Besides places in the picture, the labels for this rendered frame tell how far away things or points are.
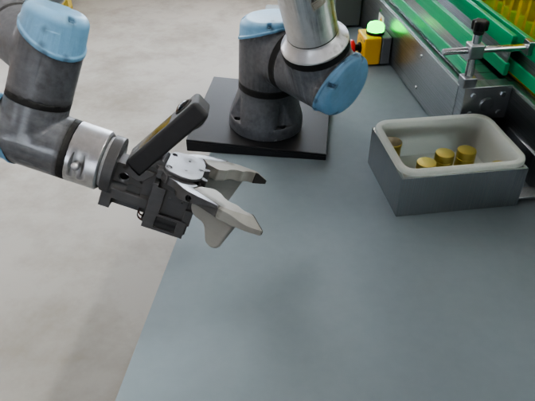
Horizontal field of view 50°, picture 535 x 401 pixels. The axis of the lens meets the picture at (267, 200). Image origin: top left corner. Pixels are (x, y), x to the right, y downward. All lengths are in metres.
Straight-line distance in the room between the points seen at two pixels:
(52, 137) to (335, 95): 0.48
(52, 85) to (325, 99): 0.46
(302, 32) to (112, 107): 2.15
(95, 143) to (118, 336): 1.18
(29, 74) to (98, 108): 2.32
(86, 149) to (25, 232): 1.60
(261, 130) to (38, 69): 0.55
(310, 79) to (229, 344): 0.45
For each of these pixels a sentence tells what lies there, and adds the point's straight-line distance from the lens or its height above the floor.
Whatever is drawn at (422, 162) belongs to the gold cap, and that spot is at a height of 0.81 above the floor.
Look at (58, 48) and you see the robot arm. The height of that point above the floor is 1.12.
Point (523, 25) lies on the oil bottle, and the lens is 1.24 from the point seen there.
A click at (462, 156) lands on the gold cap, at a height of 0.81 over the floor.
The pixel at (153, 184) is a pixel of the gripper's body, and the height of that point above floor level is 0.97.
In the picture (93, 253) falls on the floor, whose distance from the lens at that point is 2.11.
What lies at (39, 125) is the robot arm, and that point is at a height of 1.04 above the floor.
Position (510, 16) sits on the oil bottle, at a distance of 1.28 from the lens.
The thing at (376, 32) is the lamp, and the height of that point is 0.84.
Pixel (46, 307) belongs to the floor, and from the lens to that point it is 1.97.
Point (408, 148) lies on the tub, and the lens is 1.13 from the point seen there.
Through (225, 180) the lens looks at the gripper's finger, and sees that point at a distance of 0.77.
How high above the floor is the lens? 1.37
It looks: 37 degrees down
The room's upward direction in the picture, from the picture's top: straight up
